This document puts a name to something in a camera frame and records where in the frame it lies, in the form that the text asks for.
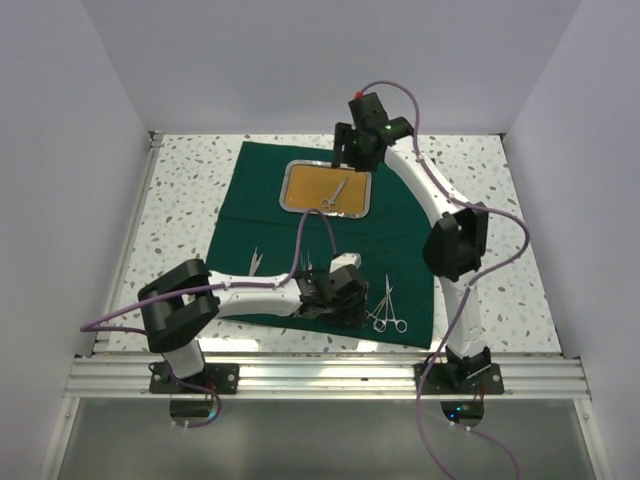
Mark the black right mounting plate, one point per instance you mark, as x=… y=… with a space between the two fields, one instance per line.
x=441 y=380

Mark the dark green surgical cloth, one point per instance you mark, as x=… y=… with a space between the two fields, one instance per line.
x=390 y=240

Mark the steel hemostat clamp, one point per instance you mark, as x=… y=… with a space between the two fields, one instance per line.
x=379 y=315
x=400 y=325

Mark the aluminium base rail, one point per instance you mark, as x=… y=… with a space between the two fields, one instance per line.
x=328 y=376

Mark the black mounting plate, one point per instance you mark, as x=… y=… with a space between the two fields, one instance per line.
x=223 y=378
x=441 y=380

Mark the steel surgical scissors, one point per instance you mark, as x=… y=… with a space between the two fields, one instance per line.
x=330 y=203

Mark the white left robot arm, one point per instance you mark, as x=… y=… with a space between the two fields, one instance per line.
x=178 y=305

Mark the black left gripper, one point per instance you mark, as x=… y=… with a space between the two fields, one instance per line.
x=353 y=314

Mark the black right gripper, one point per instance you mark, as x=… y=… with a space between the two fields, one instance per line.
x=343 y=135

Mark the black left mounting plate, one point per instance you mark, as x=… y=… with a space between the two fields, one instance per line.
x=223 y=378

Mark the steel scalpel handle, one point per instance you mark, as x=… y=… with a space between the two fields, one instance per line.
x=255 y=252
x=255 y=263

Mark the steel instrument tray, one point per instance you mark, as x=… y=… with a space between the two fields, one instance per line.
x=330 y=216

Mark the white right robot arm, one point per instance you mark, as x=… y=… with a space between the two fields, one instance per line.
x=454 y=248

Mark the yellow tray liner mat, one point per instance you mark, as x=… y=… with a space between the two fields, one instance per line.
x=310 y=185

